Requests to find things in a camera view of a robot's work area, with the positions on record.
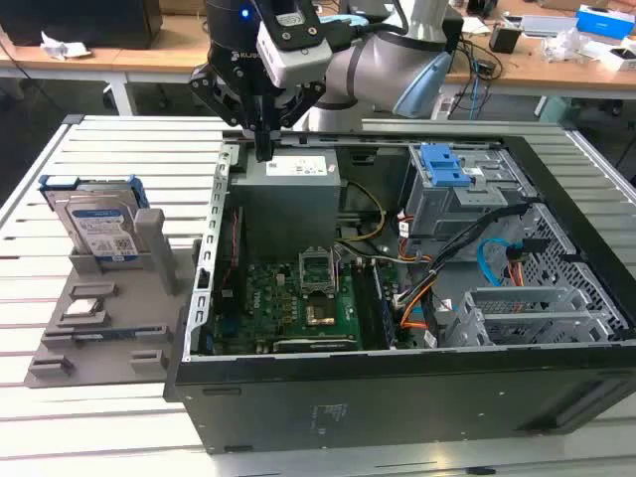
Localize yellow wires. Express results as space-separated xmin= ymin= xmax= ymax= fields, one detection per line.
xmin=339 ymin=181 xmax=388 ymax=243

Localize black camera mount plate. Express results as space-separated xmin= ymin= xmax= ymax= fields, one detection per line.
xmin=252 ymin=0 xmax=322 ymax=51

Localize blue plastic drive latch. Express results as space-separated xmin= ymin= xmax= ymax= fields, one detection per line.
xmin=419 ymin=143 xmax=472 ymax=188

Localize hanging blue cable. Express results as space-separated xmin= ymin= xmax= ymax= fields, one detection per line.
xmin=471 ymin=74 xmax=486 ymax=120

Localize black open PC case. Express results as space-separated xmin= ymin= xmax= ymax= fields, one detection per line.
xmin=163 ymin=129 xmax=636 ymax=456

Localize grey metal disk bay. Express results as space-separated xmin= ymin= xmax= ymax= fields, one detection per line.
xmin=436 ymin=285 xmax=627 ymax=348

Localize grey multicolour wire bundle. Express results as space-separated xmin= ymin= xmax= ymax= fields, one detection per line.
xmin=335 ymin=239 xmax=434 ymax=265

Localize brown cardboard box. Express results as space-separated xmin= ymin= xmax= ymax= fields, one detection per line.
xmin=158 ymin=0 xmax=208 ymax=16

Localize white power strip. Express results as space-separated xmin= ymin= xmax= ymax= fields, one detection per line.
xmin=430 ymin=96 xmax=456 ymax=120

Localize crumpled white paper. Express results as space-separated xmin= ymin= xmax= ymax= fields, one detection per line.
xmin=39 ymin=31 xmax=93 ymax=62

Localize wire locking lever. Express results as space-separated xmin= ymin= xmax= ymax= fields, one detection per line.
xmin=334 ymin=246 xmax=346 ymax=302

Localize black graphics card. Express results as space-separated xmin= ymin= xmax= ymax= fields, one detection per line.
xmin=272 ymin=337 xmax=359 ymax=355

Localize metal socket cover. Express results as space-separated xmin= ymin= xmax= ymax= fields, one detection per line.
xmin=297 ymin=245 xmax=339 ymax=298

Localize long wooden desk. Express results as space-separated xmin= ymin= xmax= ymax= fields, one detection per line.
xmin=0 ymin=9 xmax=636 ymax=95

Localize small black cube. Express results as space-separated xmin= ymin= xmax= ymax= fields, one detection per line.
xmin=489 ymin=25 xmax=523 ymax=55

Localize blue data wire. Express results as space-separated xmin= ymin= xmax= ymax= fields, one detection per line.
xmin=475 ymin=238 xmax=511 ymax=288

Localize grey power supply unit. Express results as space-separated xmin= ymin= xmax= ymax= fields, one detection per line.
xmin=231 ymin=151 xmax=349 ymax=249

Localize clear plastic bags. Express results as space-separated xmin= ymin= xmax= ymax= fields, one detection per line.
xmin=540 ymin=27 xmax=605 ymax=64

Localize black computer tower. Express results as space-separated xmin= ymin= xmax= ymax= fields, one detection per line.
xmin=436 ymin=9 xmax=466 ymax=56

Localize RAM stick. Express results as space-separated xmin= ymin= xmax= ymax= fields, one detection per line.
xmin=72 ymin=326 xmax=165 ymax=344

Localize thin red wire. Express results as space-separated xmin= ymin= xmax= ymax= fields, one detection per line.
xmin=221 ymin=208 xmax=244 ymax=299

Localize hard disk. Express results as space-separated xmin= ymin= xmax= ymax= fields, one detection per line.
xmin=38 ymin=173 xmax=151 ymax=263

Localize white box with black print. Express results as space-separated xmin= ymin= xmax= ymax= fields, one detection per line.
xmin=598 ymin=44 xmax=636 ymax=72

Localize CPU socket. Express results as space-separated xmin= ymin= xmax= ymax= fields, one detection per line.
xmin=303 ymin=295 xmax=339 ymax=329

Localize grey parts rack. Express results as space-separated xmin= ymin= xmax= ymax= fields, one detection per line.
xmin=23 ymin=208 xmax=200 ymax=389

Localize grey metal drive cage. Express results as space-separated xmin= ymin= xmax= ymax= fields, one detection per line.
xmin=397 ymin=143 xmax=541 ymax=260

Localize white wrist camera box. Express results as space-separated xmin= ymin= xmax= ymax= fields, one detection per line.
xmin=255 ymin=20 xmax=333 ymax=89

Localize flat silver device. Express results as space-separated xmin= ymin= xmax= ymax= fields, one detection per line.
xmin=519 ymin=14 xmax=580 ymax=39

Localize blue cardboard box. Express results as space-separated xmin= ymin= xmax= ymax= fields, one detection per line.
xmin=575 ymin=4 xmax=636 ymax=39

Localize black cable bundle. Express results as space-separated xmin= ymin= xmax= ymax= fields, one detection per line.
xmin=395 ymin=201 xmax=541 ymax=309

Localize large black box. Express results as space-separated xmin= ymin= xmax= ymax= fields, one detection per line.
xmin=0 ymin=0 xmax=163 ymax=51

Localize power wire with black plug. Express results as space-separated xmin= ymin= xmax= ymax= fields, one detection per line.
xmin=505 ymin=238 xmax=548 ymax=288

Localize orange wire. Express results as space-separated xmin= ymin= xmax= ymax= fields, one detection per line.
xmin=398 ymin=282 xmax=439 ymax=330

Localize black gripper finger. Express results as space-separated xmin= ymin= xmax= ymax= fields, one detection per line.
xmin=266 ymin=80 xmax=328 ymax=164
xmin=187 ymin=63 xmax=268 ymax=164

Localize green motherboard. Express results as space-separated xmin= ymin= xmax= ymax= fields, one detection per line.
xmin=213 ymin=242 xmax=413 ymax=357

